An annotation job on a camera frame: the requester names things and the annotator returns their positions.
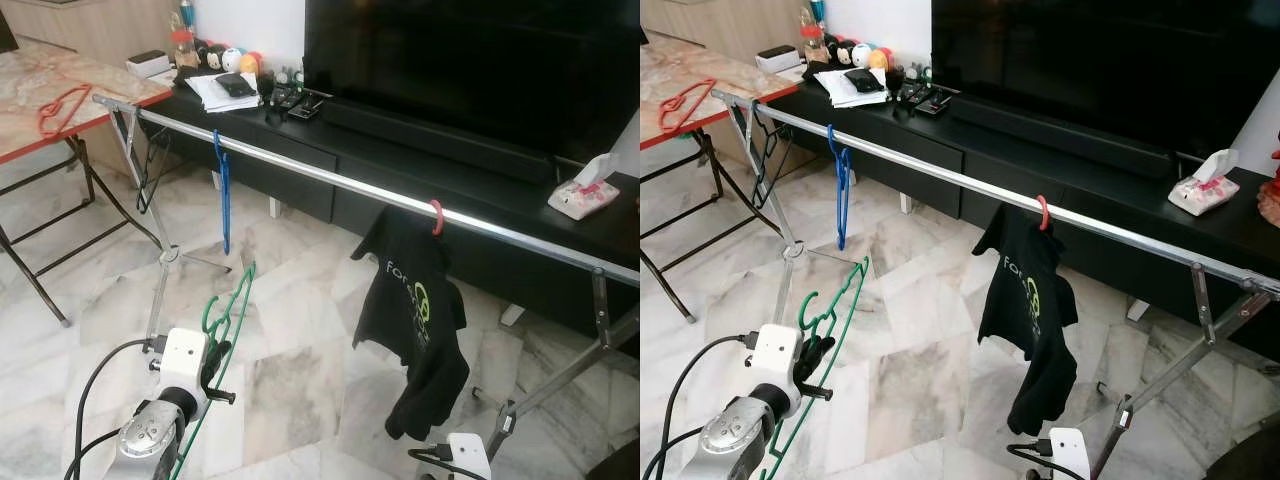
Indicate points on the green plastic hanger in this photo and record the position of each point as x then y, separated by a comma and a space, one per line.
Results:
863, 268
250, 272

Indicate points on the blue plastic hanger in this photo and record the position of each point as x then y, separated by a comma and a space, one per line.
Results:
843, 210
225, 215

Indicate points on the dark thin hanger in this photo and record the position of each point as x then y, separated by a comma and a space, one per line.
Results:
762, 175
143, 185

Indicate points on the red plastic hanger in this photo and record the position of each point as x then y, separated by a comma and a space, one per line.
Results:
668, 115
440, 218
1045, 212
45, 120

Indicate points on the black TV console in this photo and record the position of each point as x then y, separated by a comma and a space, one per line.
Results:
920, 195
290, 195

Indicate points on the black t-shirt green logo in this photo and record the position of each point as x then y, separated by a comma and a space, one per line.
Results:
410, 300
1030, 340

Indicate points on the white paper stack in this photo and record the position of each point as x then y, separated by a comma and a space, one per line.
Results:
205, 95
830, 90

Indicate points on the black pouch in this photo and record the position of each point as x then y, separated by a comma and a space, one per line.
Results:
238, 86
866, 80

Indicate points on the floral tissue box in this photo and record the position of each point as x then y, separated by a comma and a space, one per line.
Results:
1200, 195
580, 200

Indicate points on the white small box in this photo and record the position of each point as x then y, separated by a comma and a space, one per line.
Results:
150, 68
778, 62

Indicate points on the orange ball toy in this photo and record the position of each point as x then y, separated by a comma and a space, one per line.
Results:
252, 64
880, 60

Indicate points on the white egg toy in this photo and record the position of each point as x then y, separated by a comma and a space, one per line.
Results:
232, 60
861, 55

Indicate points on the black round plush toy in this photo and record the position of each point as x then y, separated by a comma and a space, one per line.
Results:
209, 57
840, 53

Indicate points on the red lid jar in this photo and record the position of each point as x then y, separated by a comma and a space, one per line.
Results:
182, 50
814, 46

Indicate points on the black soundbar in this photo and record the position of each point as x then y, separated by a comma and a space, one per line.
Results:
440, 140
1060, 135

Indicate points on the light wood cabinet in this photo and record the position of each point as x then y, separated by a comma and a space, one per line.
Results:
90, 30
730, 25

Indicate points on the gold trophy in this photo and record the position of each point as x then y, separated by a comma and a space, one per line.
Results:
816, 12
184, 15

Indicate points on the black flat television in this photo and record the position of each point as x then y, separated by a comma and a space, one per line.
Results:
480, 60
1100, 60

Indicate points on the red robed figurine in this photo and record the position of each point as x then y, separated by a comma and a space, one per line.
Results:
1272, 190

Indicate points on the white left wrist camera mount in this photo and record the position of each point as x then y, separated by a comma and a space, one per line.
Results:
775, 350
183, 355

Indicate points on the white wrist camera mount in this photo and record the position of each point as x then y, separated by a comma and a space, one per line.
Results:
775, 350
183, 355
470, 460
1070, 455

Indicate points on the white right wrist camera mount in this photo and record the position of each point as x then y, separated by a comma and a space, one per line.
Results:
470, 460
1070, 455

